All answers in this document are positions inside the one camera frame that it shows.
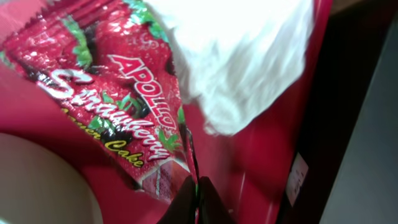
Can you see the red strawberry cake wrapper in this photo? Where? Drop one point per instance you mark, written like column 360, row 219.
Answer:
column 108, row 64

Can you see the red plastic tray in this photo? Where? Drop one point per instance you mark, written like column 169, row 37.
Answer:
column 249, row 170

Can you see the white napkin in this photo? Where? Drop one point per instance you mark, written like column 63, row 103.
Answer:
column 234, row 58

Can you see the clear plastic bin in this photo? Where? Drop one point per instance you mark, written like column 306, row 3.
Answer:
column 365, row 188

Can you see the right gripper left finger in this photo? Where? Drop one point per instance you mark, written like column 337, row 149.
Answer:
column 182, row 208

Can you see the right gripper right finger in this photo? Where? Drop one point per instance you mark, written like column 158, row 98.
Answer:
column 211, row 209

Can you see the mint green bowl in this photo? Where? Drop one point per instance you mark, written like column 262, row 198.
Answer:
column 38, row 186

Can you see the black plastic tray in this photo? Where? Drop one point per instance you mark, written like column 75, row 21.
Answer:
column 349, row 54

